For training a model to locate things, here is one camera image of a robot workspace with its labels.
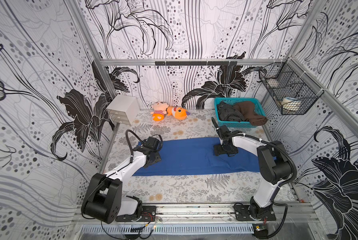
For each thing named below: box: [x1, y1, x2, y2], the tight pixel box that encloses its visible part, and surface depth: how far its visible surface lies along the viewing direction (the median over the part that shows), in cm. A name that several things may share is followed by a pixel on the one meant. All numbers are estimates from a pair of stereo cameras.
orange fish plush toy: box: [166, 106, 191, 121], surface depth 109 cm
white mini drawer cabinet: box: [106, 94, 141, 126], surface depth 110 cm
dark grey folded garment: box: [217, 101, 245, 123], surface depth 100 cm
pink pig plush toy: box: [150, 101, 169, 122], surface depth 113 cm
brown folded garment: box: [234, 101, 268, 126], surface depth 100 cm
